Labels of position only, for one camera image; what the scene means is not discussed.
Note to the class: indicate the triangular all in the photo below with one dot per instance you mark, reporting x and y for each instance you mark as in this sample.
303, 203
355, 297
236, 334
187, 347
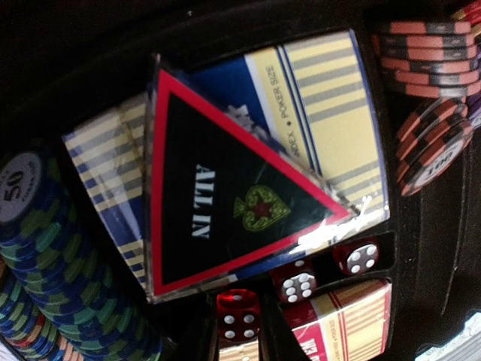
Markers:
220, 193

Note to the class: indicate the blue playing card deck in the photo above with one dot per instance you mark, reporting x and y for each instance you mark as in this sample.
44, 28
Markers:
311, 95

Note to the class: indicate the red die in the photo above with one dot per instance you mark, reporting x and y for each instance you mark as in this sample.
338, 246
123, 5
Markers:
238, 315
294, 282
357, 257

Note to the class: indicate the red playing card deck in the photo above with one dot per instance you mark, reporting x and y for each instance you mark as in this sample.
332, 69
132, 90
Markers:
351, 323

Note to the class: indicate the black poker set case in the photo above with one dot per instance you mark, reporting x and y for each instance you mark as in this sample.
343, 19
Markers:
64, 61

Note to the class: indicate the black chip stack white top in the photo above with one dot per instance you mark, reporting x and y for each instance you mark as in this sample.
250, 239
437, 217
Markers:
429, 141

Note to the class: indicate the green chip stack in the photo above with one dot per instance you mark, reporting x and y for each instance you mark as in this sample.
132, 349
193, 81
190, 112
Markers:
54, 258

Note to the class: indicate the blue chip stack white top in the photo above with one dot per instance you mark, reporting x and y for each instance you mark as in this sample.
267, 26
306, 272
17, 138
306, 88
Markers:
431, 59

